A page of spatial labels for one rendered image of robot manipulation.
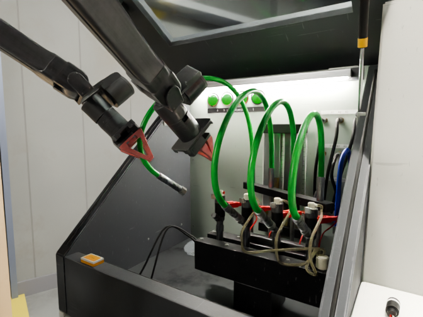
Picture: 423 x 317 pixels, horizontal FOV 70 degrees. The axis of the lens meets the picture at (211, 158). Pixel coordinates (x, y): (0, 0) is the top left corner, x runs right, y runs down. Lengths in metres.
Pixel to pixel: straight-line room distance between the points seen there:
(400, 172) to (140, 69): 0.52
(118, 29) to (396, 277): 0.64
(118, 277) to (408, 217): 0.60
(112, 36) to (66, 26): 2.26
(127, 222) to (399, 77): 0.81
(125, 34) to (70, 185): 2.25
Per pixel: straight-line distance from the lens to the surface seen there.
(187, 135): 0.68
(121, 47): 0.50
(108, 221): 0.95
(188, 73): 0.67
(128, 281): 0.72
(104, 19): 0.47
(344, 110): 0.96
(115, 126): 0.75
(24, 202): 2.65
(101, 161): 2.71
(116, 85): 0.79
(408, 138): 0.70
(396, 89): 0.73
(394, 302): 0.62
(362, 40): 0.75
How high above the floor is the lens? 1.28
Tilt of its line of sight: 6 degrees down
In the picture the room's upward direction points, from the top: straight up
